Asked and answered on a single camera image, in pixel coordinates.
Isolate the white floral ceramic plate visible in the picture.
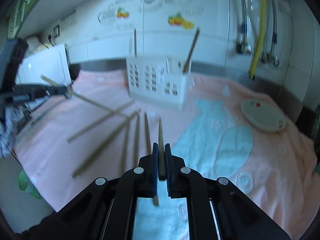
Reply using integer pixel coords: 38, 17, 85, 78
240, 99, 287, 133

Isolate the leaning chopstick in holder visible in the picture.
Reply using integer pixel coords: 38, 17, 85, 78
183, 28, 200, 73

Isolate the black wall socket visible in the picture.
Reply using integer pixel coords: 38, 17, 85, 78
53, 24, 60, 38

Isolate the green plastic basket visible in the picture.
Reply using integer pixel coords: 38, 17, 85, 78
18, 170, 42, 199

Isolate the yellow corrugated gas hose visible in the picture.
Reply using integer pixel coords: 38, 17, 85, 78
249, 0, 270, 81

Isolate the white house-shaped utensil holder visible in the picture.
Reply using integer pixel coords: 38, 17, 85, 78
126, 55, 191, 109

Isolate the red-handled water valve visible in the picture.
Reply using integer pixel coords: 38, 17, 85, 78
236, 42, 252, 55

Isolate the wall instruction sticker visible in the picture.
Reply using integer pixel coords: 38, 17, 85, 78
60, 10, 77, 31

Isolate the braided steel water hose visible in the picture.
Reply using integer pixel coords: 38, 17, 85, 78
236, 0, 251, 53

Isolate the upright chopstick in holder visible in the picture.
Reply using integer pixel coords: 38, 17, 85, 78
133, 28, 137, 57

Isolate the pink towel with blue pattern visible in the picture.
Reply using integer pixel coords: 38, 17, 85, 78
15, 70, 319, 239

